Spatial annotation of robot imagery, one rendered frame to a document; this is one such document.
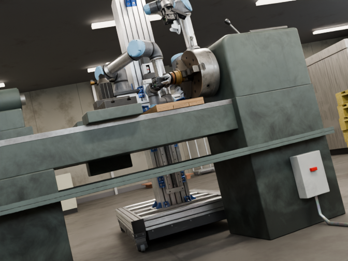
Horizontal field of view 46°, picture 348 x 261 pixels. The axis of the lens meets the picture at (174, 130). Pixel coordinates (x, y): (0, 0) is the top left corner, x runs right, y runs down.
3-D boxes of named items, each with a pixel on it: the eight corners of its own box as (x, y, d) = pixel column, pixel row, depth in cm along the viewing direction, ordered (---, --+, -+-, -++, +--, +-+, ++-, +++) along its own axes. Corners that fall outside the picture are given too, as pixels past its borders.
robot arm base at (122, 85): (113, 97, 321) (110, 85, 322) (131, 94, 325) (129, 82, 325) (114, 93, 306) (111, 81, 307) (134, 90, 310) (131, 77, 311)
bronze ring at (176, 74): (178, 70, 260) (165, 72, 257) (184, 67, 252) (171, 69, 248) (181, 85, 261) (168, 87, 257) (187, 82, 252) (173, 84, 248)
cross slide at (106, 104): (118, 117, 261) (116, 111, 261) (138, 103, 221) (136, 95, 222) (90, 122, 253) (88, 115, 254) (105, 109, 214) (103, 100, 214)
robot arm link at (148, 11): (159, 7, 333) (140, 1, 287) (172, 2, 330) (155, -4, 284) (163, 21, 335) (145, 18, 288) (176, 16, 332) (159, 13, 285)
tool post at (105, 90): (112, 100, 249) (108, 84, 249) (115, 97, 242) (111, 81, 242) (100, 102, 246) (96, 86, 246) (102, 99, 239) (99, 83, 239)
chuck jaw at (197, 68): (195, 69, 257) (203, 62, 246) (197, 76, 256) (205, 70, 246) (179, 71, 253) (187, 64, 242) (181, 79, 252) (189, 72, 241)
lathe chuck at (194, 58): (194, 98, 278) (188, 52, 274) (218, 97, 250) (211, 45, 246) (183, 100, 275) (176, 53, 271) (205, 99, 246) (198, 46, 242)
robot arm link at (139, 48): (110, 84, 315) (156, 53, 280) (95, 84, 304) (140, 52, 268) (105, 70, 317) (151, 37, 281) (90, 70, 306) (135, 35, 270)
